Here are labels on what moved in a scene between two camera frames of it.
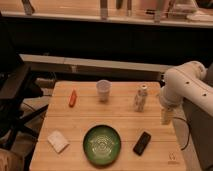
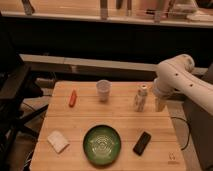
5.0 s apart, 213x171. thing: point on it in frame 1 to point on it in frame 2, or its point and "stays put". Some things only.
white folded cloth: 58,141 stays put
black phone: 142,143 stays put
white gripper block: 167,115 to 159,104
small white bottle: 140,98 stays put
